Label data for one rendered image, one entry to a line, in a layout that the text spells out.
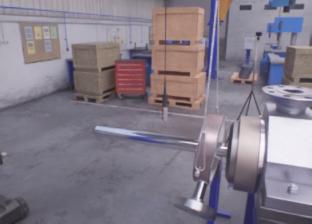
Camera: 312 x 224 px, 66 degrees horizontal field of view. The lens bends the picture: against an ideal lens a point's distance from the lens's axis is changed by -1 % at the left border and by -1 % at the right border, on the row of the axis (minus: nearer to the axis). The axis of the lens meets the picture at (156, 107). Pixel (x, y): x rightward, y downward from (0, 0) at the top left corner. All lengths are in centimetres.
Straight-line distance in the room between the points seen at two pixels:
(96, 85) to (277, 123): 512
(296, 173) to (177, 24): 460
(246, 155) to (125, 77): 502
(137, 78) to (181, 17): 171
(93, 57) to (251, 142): 502
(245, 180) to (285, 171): 18
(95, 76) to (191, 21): 248
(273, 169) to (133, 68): 506
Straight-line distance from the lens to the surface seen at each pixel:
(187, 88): 538
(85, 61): 604
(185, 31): 534
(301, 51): 535
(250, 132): 116
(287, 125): 114
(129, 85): 596
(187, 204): 115
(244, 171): 115
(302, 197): 105
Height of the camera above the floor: 168
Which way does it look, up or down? 18 degrees down
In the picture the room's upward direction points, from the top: straight up
